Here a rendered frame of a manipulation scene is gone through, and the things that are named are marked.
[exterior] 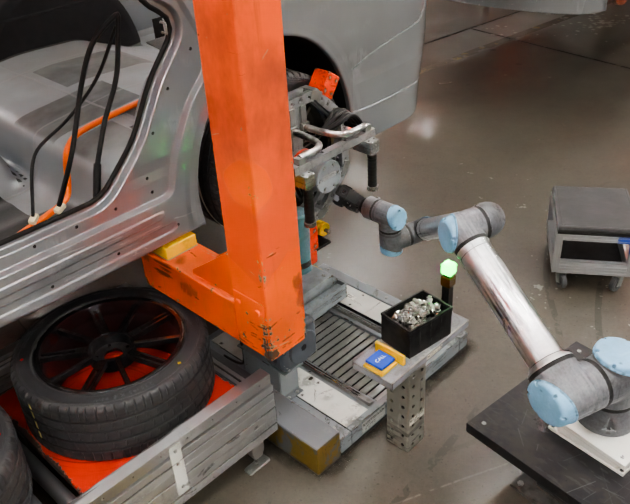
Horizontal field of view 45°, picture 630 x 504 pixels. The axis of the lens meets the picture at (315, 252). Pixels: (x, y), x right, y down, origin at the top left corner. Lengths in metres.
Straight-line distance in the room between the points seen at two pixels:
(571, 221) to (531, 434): 1.29
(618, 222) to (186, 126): 1.98
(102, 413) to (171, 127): 0.93
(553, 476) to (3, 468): 1.59
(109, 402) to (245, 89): 1.06
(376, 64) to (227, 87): 1.29
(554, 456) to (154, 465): 1.22
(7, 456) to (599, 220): 2.56
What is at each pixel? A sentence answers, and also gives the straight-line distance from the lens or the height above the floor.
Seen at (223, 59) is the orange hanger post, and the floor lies 1.49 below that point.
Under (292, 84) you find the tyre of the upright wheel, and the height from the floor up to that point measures 1.13.
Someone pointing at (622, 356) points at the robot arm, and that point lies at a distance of 2.37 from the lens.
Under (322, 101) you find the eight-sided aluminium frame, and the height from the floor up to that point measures 1.06.
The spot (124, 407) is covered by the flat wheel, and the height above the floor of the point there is 0.49.
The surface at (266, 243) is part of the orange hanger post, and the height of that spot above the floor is 0.95.
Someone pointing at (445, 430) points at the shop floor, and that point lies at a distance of 2.93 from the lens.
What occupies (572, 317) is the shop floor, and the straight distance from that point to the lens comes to 3.53.
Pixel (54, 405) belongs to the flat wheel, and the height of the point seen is 0.50.
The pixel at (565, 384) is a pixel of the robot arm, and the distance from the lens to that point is 2.27.
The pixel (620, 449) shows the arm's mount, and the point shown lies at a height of 0.35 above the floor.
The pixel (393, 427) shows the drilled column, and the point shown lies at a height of 0.08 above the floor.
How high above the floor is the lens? 2.11
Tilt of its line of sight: 33 degrees down
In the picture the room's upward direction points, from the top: 4 degrees counter-clockwise
